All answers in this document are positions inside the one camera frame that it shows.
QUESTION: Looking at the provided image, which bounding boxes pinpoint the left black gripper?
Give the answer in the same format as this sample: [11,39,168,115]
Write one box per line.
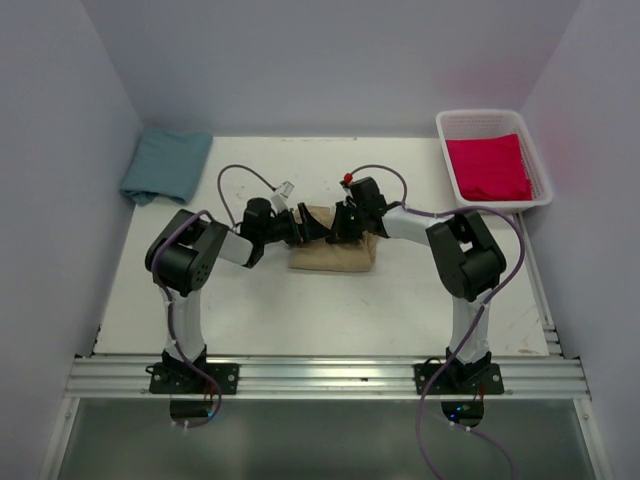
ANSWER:
[260,204,331,247]

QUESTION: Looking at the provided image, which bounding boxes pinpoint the beige t shirt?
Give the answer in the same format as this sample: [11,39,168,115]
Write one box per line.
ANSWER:
[288,233,378,273]

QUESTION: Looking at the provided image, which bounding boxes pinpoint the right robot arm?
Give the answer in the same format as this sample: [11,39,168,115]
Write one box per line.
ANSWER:
[327,174,506,393]

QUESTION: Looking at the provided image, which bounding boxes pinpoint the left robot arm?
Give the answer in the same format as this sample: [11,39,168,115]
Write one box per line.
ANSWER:
[145,197,330,393]

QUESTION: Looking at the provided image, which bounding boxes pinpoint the red folded t shirt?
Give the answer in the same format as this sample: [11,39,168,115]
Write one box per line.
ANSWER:
[446,134,533,202]

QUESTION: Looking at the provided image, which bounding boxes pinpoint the white plastic basket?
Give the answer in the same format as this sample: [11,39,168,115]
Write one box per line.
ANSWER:
[436,109,553,213]

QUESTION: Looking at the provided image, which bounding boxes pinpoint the teal folded t shirt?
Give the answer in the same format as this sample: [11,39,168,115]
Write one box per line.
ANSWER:
[120,127,213,206]

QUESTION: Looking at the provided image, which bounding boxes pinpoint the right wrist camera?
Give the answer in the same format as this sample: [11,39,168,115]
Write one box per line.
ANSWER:
[340,173,353,202]

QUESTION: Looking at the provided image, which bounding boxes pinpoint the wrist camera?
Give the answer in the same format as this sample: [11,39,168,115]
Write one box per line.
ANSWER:
[340,173,353,202]
[270,181,294,213]

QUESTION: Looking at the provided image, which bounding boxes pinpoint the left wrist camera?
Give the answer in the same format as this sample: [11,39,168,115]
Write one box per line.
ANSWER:
[270,181,294,213]

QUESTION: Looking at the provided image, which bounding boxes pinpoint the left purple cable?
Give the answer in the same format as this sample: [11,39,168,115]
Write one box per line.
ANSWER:
[152,164,274,429]

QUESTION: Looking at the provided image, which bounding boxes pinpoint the purple cable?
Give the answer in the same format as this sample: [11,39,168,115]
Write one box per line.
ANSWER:
[349,164,529,480]
[152,164,274,429]

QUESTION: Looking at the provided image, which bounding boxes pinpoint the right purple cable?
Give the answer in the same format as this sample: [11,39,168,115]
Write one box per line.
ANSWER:
[349,164,529,480]

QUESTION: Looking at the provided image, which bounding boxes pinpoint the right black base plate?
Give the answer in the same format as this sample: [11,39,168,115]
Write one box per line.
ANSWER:
[412,362,505,396]

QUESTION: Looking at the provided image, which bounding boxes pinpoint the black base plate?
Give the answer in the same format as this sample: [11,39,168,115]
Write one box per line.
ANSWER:
[412,362,505,396]
[145,362,239,395]

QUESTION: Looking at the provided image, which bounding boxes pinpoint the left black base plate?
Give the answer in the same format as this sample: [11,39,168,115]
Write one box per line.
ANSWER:
[145,362,239,395]

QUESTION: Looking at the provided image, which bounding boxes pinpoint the aluminium rail frame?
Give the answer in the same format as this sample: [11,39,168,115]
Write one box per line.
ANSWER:
[41,205,602,479]

